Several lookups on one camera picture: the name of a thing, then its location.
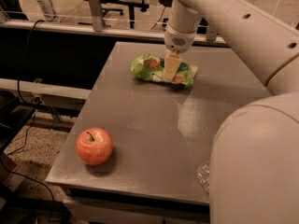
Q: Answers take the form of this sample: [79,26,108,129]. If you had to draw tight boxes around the metal rail bracket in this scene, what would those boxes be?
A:
[206,24,218,41]
[88,0,106,32]

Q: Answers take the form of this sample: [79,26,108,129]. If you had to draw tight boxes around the left metal rail bracket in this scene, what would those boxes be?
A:
[88,0,106,32]

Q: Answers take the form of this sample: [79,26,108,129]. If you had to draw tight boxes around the black power cable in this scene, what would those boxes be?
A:
[0,20,73,224]

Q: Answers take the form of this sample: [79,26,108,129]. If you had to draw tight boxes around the person's legs in background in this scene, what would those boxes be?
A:
[0,0,61,22]

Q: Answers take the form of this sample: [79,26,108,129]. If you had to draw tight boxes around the clear plastic water bottle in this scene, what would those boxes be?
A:
[197,161,209,193]

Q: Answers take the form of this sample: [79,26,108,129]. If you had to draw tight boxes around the red apple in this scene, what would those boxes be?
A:
[76,127,113,166]

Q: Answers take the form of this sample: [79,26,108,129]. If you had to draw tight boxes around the right metal rail bracket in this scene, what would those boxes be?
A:
[206,24,218,41]

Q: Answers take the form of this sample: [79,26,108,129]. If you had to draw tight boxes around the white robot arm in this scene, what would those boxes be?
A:
[165,0,299,224]

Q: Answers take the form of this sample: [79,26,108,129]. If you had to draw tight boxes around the green rice chip bag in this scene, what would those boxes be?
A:
[130,53,198,87]

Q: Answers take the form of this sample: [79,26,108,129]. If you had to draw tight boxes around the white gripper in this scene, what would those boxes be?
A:
[163,24,196,82]

